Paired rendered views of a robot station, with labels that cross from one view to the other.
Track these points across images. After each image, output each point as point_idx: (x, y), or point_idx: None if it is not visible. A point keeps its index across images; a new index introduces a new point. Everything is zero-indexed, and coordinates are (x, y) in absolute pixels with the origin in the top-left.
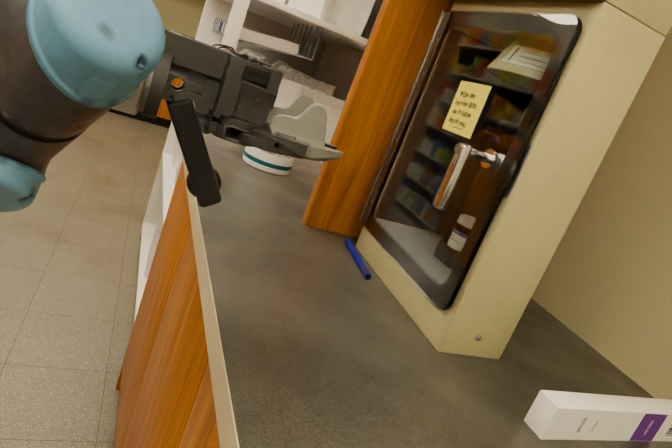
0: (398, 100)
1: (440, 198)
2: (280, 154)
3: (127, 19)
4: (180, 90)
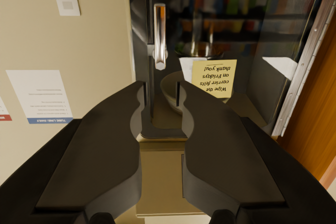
0: (335, 63)
1: (155, 16)
2: (14, 171)
3: None
4: None
